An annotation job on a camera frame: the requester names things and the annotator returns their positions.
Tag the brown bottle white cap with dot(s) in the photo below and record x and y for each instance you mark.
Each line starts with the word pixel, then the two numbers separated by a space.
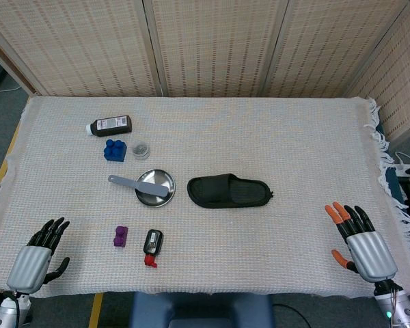
pixel 112 124

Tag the white woven tablecloth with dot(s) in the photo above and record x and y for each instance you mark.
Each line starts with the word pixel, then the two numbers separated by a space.
pixel 259 143

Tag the left black grey robot hand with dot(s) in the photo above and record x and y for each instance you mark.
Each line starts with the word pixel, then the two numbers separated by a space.
pixel 30 264

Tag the small clear round jar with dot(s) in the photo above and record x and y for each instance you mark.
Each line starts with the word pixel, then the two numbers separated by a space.
pixel 141 151

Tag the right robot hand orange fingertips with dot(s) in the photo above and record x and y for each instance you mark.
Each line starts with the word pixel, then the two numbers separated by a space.
pixel 370 254

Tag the black rubber slipper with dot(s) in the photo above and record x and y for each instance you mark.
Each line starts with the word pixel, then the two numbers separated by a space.
pixel 222 191

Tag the black bottle red cap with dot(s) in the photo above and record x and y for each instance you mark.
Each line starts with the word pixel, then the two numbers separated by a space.
pixel 153 243

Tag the round stainless steel plate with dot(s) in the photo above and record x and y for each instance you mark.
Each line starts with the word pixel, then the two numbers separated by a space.
pixel 160 179

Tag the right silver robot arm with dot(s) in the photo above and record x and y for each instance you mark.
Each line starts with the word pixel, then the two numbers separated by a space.
pixel 394 305

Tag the bamboo folding screen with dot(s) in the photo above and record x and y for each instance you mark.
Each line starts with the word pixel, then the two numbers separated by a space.
pixel 218 44

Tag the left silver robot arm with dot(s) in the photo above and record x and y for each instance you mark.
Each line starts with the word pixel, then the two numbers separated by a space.
pixel 8 311

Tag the blue building block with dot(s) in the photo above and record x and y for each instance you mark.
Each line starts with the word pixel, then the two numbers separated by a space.
pixel 115 152

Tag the purple building block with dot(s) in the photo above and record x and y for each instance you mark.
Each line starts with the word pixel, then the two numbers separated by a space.
pixel 121 236

